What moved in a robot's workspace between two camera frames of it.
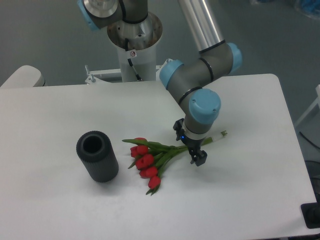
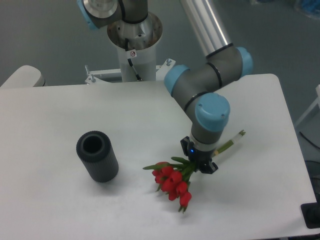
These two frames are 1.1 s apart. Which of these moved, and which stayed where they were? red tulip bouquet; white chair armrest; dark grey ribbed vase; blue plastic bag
Moved: red tulip bouquet
Stayed: blue plastic bag; white chair armrest; dark grey ribbed vase
